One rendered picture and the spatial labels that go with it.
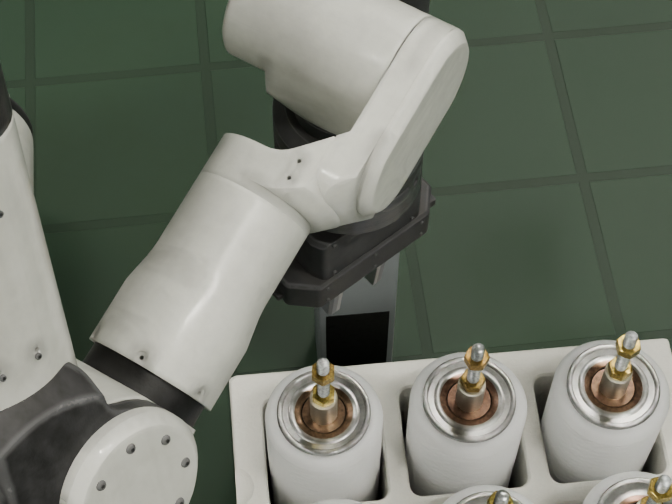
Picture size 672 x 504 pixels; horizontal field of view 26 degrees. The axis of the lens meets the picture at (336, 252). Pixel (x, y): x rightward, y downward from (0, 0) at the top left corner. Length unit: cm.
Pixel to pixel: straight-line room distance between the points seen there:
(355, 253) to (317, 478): 32
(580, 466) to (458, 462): 12
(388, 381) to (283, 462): 14
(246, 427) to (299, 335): 26
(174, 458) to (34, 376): 9
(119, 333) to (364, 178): 14
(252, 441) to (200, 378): 53
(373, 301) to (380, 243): 39
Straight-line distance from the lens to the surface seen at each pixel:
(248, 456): 124
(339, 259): 90
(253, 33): 78
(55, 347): 65
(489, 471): 121
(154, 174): 161
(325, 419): 116
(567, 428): 120
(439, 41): 75
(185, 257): 73
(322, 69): 76
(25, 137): 110
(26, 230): 62
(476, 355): 111
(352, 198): 73
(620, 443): 120
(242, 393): 127
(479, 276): 153
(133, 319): 72
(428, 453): 120
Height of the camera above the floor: 132
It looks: 59 degrees down
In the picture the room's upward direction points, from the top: straight up
